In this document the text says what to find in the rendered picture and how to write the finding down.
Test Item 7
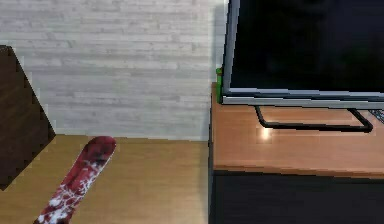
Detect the brown top television stand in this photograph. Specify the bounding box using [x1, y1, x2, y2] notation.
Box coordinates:
[208, 82, 384, 224]

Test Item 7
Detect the black flat television set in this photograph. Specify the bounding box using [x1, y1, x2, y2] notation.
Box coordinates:
[221, 0, 384, 134]

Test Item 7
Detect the green small object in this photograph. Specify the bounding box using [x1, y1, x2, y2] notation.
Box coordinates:
[215, 67, 224, 104]

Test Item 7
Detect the red and white board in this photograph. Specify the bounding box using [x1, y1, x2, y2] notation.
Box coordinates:
[33, 135, 118, 224]

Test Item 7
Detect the dark brown wooden furniture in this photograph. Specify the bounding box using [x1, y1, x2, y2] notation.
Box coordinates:
[0, 45, 57, 192]

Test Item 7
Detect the dark grey remote control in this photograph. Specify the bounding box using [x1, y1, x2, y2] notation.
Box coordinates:
[369, 109, 384, 125]

